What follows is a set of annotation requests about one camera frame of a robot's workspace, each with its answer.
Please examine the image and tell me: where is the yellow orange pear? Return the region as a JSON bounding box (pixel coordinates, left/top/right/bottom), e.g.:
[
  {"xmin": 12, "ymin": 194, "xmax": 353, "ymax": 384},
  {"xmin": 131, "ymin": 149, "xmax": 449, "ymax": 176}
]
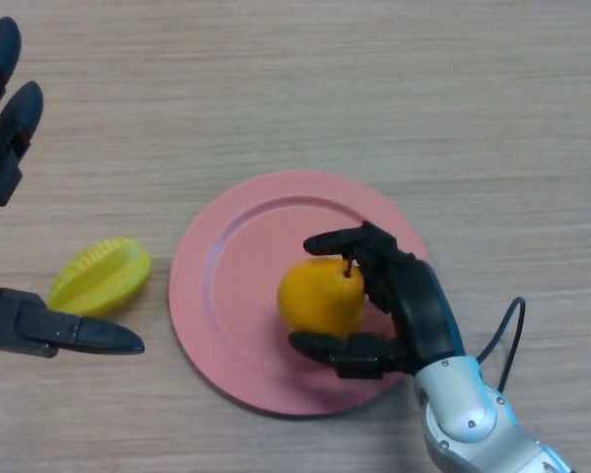
[{"xmin": 276, "ymin": 259, "xmax": 366, "ymax": 341}]

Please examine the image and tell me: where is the yellow starfruit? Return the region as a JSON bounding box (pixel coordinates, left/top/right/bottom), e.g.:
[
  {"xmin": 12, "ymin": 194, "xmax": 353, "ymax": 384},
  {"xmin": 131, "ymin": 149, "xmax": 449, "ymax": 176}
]
[{"xmin": 47, "ymin": 237, "xmax": 153, "ymax": 317}]

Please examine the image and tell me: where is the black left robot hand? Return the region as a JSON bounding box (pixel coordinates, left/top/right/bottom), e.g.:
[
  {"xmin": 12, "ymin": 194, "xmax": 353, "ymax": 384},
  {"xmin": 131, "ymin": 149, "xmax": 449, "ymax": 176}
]
[{"xmin": 0, "ymin": 17, "xmax": 146, "ymax": 360}]

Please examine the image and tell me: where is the pink round plate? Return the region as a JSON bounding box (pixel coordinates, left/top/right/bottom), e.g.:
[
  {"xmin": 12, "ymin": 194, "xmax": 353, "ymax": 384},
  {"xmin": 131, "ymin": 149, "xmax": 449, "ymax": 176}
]
[{"xmin": 167, "ymin": 169, "xmax": 429, "ymax": 420}]

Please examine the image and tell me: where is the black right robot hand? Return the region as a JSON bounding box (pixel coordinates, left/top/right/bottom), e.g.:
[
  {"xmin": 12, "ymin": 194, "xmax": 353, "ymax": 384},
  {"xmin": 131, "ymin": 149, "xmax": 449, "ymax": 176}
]
[{"xmin": 288, "ymin": 221, "xmax": 467, "ymax": 381}]

